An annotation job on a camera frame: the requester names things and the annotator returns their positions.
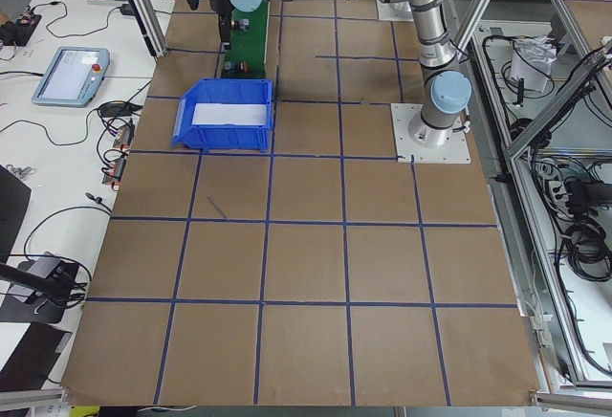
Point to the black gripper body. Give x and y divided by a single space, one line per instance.
221 6

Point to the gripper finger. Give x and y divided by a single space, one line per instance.
224 30

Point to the green conveyor belt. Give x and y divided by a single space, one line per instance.
250 46

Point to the white foam pad in bin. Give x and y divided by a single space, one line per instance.
230 114

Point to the blue bin left side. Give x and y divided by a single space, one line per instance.
224 90

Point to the teach pendant near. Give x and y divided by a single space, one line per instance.
73 77

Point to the aluminium frame post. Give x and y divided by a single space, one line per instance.
150 27

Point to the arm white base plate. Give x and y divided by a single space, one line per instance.
416 146
400 11

